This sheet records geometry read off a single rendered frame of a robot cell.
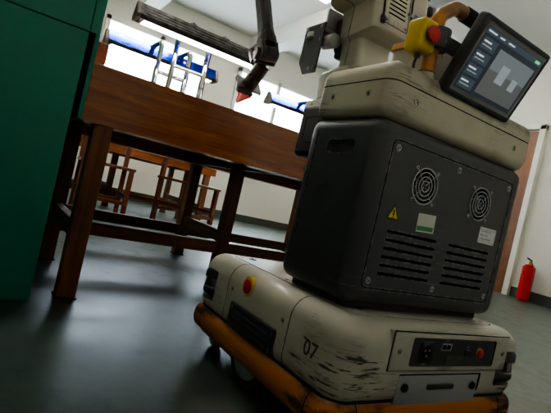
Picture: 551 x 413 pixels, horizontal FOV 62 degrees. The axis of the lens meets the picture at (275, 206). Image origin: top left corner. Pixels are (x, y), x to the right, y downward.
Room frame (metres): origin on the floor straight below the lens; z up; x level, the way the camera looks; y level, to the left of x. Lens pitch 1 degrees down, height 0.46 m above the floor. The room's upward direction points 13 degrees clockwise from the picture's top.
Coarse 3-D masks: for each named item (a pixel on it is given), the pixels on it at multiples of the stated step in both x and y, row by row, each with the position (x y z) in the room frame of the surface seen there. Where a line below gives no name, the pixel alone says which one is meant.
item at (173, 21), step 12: (144, 12) 1.80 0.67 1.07; (156, 12) 1.83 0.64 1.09; (156, 24) 1.82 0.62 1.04; (168, 24) 1.85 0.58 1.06; (180, 24) 1.89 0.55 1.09; (192, 36) 1.90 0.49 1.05; (204, 36) 1.94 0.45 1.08; (216, 36) 1.99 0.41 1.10; (216, 48) 1.97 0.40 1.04; (228, 48) 2.00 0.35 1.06; (240, 48) 2.05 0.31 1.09; (240, 60) 2.04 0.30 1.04
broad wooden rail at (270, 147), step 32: (96, 64) 1.45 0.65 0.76; (96, 96) 1.46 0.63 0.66; (128, 96) 1.52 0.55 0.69; (160, 96) 1.57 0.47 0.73; (192, 96) 1.64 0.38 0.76; (128, 128) 1.53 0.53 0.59; (160, 128) 1.59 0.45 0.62; (192, 128) 1.65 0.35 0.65; (224, 128) 1.71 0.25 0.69; (256, 128) 1.78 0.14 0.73; (224, 160) 1.83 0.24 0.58; (256, 160) 1.80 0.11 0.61; (288, 160) 1.88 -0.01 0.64
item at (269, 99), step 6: (270, 96) 2.79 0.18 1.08; (276, 96) 2.82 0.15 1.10; (264, 102) 2.83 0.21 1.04; (270, 102) 2.78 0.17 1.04; (276, 102) 2.80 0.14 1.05; (282, 102) 2.83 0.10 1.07; (288, 102) 2.86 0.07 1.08; (294, 102) 2.90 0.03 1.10; (288, 108) 2.85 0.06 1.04; (294, 108) 2.88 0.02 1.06; (300, 108) 2.91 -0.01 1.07; (300, 114) 2.91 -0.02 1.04
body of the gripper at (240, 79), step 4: (248, 72) 1.74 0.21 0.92; (236, 76) 1.76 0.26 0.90; (240, 76) 1.77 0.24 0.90; (248, 76) 1.73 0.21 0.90; (252, 76) 1.72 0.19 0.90; (240, 80) 1.76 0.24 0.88; (244, 80) 1.75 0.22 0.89; (248, 80) 1.74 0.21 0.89; (252, 80) 1.73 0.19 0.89; (256, 80) 1.73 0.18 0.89; (260, 80) 1.74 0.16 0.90; (240, 84) 1.74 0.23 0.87; (244, 84) 1.75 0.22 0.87; (248, 84) 1.75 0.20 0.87; (252, 84) 1.74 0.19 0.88; (256, 84) 1.75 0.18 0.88; (244, 88) 1.75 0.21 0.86; (248, 88) 1.76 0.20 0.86; (252, 88) 1.76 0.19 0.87; (256, 88) 1.79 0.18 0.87; (260, 88) 1.80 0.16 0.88; (252, 92) 1.77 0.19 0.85; (256, 92) 1.77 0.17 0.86; (260, 92) 1.79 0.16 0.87
